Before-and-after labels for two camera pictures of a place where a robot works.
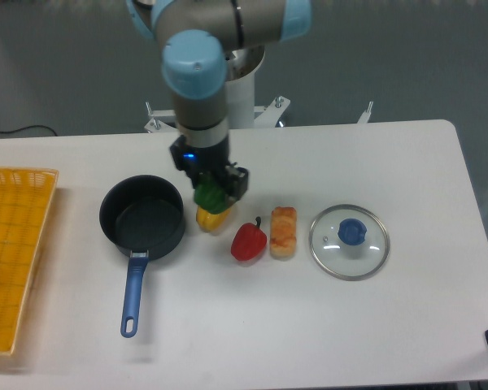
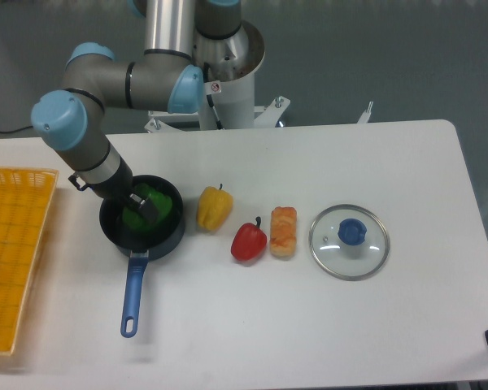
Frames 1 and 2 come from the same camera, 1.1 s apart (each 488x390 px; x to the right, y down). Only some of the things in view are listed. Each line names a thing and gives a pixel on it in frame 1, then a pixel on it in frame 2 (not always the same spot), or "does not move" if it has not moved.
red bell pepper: [249, 240] does not move
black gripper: [195, 160] → [119, 186]
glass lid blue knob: [349, 242] does not move
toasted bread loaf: [283, 243] does not move
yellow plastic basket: [16, 206] does not move
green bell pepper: [211, 197] → [162, 203]
